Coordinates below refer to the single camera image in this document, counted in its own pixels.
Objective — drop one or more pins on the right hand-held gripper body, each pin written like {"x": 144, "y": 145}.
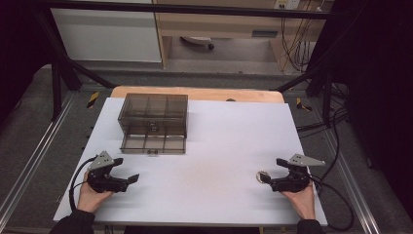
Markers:
{"x": 293, "y": 182}

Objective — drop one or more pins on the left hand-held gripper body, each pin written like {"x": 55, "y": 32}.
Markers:
{"x": 102, "y": 183}

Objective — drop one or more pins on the smoky transparent drawer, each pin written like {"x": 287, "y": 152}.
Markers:
{"x": 154, "y": 144}

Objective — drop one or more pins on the person's left hand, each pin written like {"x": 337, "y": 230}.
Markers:
{"x": 89, "y": 200}

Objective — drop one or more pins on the person's right hand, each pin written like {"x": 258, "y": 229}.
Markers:
{"x": 302, "y": 203}

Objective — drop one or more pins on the white table board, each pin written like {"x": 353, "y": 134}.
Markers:
{"x": 211, "y": 156}

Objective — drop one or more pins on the yellow black tape marker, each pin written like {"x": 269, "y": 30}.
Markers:
{"x": 93, "y": 99}
{"x": 303, "y": 104}

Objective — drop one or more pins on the smoky transparent organizer box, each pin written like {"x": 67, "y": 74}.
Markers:
{"x": 152, "y": 107}

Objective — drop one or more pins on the wooden table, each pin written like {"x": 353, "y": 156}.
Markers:
{"x": 207, "y": 93}

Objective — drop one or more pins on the white cabinet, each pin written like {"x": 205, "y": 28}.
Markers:
{"x": 104, "y": 35}

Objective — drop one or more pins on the chair base with caster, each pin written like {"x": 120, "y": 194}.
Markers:
{"x": 198, "y": 40}

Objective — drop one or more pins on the aluminium floor rail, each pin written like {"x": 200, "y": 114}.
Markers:
{"x": 35, "y": 152}
{"x": 354, "y": 182}

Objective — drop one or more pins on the white wall socket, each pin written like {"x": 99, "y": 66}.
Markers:
{"x": 287, "y": 4}

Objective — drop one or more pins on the black metal frame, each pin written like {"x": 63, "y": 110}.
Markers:
{"x": 195, "y": 9}

